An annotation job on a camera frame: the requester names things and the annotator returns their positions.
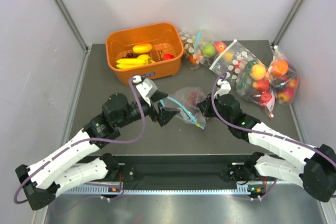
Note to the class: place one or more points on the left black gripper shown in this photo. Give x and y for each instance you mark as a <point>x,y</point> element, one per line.
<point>164,116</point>

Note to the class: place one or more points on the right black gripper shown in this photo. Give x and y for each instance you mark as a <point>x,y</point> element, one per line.
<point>205,108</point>

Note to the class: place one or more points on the blue zip top bag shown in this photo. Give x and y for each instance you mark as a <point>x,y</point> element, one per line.
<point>189,115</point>

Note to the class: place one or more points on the yellow fake banana bunch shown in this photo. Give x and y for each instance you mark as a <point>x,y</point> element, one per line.
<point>128,63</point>

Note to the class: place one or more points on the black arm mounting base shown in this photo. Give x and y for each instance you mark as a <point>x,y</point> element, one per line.
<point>133,168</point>

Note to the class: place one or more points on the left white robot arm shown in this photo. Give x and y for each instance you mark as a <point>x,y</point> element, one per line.
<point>45,180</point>

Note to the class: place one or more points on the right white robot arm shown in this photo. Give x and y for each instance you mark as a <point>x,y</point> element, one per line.
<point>309,167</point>

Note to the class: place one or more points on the red fake tomato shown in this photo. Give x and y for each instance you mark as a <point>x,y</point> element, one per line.
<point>168,57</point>

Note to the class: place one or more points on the yellow fake lemon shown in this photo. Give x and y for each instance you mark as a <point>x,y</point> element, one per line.
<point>145,57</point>

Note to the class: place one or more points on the white zip bag with fruit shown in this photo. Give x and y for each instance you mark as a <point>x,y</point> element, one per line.
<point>246,74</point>

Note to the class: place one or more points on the back bag with green apple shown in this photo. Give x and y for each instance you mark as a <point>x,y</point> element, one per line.
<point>200,49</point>

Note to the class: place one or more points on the purple fake grapes in basket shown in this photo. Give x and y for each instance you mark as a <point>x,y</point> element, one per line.
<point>130,55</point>

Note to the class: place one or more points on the yellow fake mango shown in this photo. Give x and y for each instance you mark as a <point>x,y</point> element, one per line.
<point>142,48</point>

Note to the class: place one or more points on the right bag with orange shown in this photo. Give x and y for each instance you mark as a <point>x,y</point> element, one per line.
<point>283,77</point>

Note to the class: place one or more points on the orange plastic basket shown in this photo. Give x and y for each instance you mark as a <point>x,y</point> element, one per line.
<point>152,51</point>

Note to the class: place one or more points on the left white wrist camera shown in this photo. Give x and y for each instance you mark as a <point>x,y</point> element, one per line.
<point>145,87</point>

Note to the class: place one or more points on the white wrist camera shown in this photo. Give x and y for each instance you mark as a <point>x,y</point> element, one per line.
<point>145,87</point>
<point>222,85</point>

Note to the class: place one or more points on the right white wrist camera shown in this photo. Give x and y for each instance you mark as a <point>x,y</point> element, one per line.
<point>222,85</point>

